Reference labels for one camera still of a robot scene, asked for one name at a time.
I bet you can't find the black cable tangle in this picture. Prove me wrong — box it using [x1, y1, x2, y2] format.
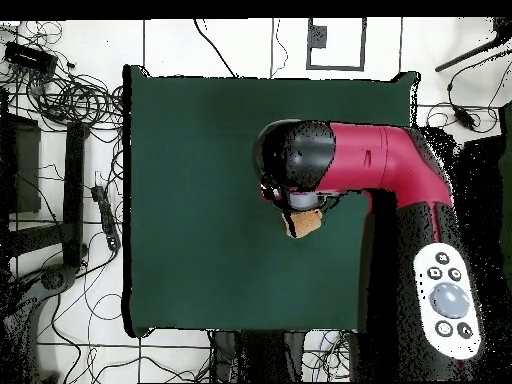
[25, 67, 125, 133]

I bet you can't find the black panel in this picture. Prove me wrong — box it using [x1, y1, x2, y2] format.
[0, 113, 42, 215]
[459, 134, 506, 241]

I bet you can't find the black stand leg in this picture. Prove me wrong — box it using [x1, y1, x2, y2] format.
[62, 120, 90, 268]

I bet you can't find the grey rectangular floor frame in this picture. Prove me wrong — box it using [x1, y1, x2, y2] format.
[306, 17, 368, 72]

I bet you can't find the black power adapter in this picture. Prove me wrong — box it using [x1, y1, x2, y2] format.
[453, 106, 478, 132]

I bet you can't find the black power strip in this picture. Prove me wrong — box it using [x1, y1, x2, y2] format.
[90, 184, 122, 252]

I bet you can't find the dark grey square plate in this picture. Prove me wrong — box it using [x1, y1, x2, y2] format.
[307, 24, 329, 50]

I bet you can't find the black rod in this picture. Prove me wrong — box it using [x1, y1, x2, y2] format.
[434, 33, 512, 74]

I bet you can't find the black electronics box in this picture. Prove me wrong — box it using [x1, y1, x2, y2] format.
[2, 40, 60, 76]

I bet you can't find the dark green table cloth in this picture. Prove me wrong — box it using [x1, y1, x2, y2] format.
[121, 63, 421, 339]

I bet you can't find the orange terry towel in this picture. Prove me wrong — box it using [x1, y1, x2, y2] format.
[280, 208, 324, 240]

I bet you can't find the grey chair base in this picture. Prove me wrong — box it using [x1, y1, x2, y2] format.
[0, 263, 78, 384]

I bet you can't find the black robot stand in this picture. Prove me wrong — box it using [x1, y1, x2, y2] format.
[209, 329, 307, 384]

